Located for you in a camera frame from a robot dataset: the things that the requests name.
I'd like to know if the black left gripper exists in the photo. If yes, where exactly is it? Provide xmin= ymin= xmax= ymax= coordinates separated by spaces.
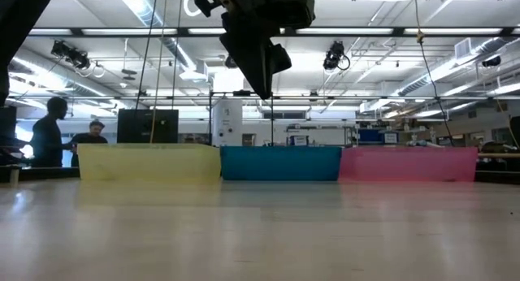
xmin=193 ymin=0 xmax=317 ymax=100

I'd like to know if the white cabinet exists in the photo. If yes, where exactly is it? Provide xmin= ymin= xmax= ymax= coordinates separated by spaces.
xmin=211 ymin=98 xmax=244 ymax=147

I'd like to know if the black overhead light bar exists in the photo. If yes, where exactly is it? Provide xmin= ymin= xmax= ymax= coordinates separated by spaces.
xmin=28 ymin=26 xmax=520 ymax=37

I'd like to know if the blue plastic bin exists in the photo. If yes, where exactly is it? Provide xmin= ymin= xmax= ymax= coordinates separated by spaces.
xmin=219 ymin=145 xmax=343 ymax=182

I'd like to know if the blue crate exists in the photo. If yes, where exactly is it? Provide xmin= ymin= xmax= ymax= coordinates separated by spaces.
xmin=357 ymin=128 xmax=400 ymax=145

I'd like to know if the black monitor box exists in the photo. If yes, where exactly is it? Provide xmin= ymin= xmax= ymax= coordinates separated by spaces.
xmin=116 ymin=108 xmax=180 ymax=145

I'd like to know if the yellow plastic bin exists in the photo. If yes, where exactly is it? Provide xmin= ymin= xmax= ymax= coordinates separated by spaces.
xmin=76 ymin=143 xmax=223 ymax=182

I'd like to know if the pink plastic bin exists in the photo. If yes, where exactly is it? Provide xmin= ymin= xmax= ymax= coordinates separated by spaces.
xmin=338 ymin=146 xmax=479 ymax=183

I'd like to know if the person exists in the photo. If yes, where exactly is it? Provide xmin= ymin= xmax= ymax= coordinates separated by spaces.
xmin=69 ymin=119 xmax=109 ymax=168
xmin=30 ymin=96 xmax=75 ymax=168

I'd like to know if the white air vent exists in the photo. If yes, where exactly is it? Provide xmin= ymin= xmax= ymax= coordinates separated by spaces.
xmin=454 ymin=37 xmax=473 ymax=61

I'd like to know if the wooden table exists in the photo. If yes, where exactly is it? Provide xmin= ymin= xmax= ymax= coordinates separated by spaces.
xmin=478 ymin=152 xmax=520 ymax=159

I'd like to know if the black equipment silhouette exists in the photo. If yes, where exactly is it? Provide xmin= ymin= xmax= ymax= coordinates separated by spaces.
xmin=0 ymin=106 xmax=33 ymax=168

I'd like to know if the black ceiling camera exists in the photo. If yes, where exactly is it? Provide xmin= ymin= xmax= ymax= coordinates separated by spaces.
xmin=323 ymin=40 xmax=351 ymax=71
xmin=50 ymin=40 xmax=91 ymax=70

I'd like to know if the thin black horizontal rail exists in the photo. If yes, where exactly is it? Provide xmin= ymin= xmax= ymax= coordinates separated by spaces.
xmin=0 ymin=95 xmax=520 ymax=101

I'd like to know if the hanging yellow cord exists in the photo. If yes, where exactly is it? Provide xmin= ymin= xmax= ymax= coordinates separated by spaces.
xmin=149 ymin=0 xmax=168 ymax=145

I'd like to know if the hanging black cable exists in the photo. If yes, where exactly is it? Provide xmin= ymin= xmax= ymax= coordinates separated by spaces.
xmin=411 ymin=0 xmax=456 ymax=147

